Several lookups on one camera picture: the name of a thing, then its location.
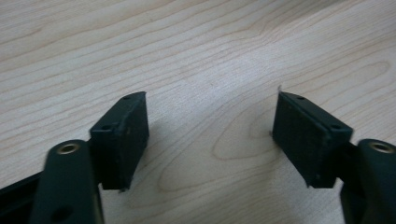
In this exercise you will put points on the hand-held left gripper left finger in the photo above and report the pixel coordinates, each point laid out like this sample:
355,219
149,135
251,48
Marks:
120,146

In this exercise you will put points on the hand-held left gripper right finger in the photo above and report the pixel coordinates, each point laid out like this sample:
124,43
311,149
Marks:
306,140

